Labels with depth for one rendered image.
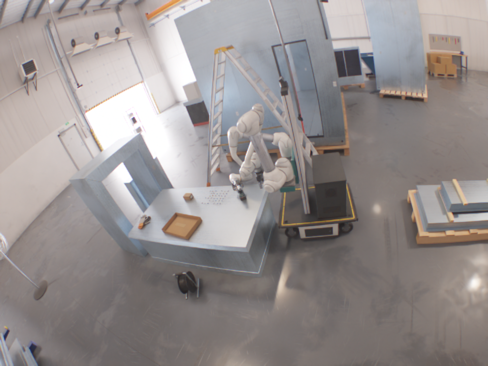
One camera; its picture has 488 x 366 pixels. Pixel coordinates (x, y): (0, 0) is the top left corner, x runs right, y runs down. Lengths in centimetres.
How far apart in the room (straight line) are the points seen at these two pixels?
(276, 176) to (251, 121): 55
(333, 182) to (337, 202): 28
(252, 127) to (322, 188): 98
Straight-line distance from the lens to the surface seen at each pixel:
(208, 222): 256
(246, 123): 181
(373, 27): 748
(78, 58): 1279
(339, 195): 244
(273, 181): 202
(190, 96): 818
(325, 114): 408
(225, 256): 250
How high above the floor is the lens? 225
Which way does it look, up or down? 33 degrees down
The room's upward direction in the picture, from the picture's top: 20 degrees counter-clockwise
